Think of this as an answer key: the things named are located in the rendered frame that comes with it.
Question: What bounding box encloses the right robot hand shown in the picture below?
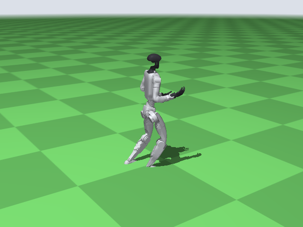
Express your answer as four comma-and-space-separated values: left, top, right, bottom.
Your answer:
170, 87, 185, 98

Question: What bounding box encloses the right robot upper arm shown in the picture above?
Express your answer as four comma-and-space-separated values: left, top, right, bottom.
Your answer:
152, 75, 161, 103

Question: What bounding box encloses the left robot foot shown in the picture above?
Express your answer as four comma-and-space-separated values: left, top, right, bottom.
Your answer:
124, 159, 137, 165

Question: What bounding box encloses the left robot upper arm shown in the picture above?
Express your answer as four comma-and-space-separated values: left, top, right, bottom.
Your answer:
140, 70, 147, 92

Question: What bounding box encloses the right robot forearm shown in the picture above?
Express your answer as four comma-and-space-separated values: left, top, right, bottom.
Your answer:
156, 93, 174, 103

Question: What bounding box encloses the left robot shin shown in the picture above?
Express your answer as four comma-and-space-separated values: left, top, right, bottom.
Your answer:
128, 135, 148, 162

